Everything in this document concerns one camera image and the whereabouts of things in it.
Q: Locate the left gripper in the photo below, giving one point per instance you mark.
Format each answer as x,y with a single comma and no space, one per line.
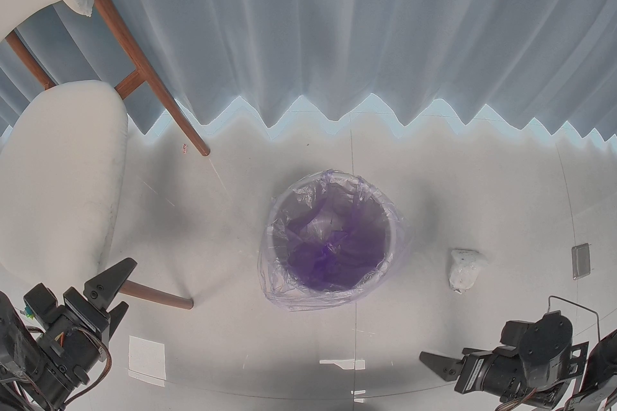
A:
67,351

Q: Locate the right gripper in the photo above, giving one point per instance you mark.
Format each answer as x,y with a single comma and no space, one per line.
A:
501,375

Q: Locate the purple plastic bag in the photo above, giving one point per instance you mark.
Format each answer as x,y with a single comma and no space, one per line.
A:
332,255

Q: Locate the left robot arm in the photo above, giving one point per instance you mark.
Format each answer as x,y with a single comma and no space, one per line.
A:
9,341

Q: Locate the white trash bin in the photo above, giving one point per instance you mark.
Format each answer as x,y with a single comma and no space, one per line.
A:
277,231

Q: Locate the crumpled white paper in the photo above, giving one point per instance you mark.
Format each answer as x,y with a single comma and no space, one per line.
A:
463,272

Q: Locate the white cushioned wooden chair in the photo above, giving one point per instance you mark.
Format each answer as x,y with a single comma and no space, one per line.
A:
58,158

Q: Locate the pale blue curtain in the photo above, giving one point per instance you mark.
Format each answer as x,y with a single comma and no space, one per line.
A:
337,14

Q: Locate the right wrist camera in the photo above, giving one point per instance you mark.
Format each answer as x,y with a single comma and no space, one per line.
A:
515,333

